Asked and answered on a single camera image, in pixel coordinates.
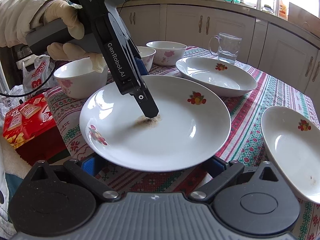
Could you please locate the gloved left hand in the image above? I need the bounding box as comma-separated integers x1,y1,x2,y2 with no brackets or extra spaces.
43,0,108,74

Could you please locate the wooden cutting board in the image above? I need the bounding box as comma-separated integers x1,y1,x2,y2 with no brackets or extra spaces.
288,2,320,37

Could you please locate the white bowl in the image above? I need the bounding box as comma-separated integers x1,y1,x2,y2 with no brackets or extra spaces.
54,58,108,99
146,41,187,66
137,46,156,72

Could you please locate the red cardboard box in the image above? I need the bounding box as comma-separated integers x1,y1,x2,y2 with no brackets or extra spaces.
3,94,66,165

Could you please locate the large fruit plate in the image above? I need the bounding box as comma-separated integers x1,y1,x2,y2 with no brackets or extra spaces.
79,75,231,172

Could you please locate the white jacket forearm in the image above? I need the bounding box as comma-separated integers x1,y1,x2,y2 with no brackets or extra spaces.
1,0,66,47

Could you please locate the glass mug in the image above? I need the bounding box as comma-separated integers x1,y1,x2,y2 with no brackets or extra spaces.
208,33,242,64

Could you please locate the white plastic bag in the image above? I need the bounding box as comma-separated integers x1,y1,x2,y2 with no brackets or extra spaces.
22,55,57,93

